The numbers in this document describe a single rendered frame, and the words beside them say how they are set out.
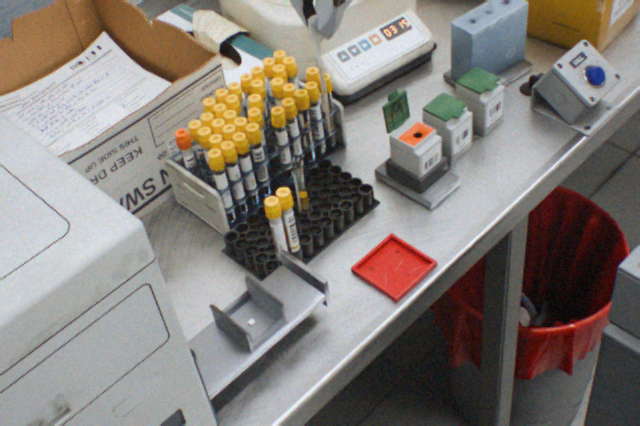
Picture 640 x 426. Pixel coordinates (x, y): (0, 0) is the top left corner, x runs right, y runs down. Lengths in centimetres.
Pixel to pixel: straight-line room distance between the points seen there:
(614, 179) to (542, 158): 127
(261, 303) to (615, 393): 39
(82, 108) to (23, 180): 47
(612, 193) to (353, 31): 126
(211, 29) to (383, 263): 42
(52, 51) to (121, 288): 64
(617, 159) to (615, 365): 149
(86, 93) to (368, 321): 50
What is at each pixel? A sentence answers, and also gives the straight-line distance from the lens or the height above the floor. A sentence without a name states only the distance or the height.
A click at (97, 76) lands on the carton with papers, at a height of 94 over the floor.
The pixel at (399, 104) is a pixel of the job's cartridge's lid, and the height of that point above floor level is 98.
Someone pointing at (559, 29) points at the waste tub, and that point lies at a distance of 127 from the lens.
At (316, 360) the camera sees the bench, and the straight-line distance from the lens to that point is 92.
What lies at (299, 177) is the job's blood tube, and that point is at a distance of 98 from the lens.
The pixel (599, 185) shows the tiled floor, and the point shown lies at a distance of 235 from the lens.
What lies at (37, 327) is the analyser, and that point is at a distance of 66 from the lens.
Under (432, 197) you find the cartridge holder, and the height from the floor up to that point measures 89.
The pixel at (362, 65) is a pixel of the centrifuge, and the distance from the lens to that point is 119.
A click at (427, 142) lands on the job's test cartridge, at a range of 102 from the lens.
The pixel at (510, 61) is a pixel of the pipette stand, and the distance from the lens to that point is 122.
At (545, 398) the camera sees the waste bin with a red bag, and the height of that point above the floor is 19.
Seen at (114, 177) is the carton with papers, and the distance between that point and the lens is 104.
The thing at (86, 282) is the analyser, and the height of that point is 115.
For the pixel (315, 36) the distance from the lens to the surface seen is 86.
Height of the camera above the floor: 162
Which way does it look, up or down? 45 degrees down
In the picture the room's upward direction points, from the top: 8 degrees counter-clockwise
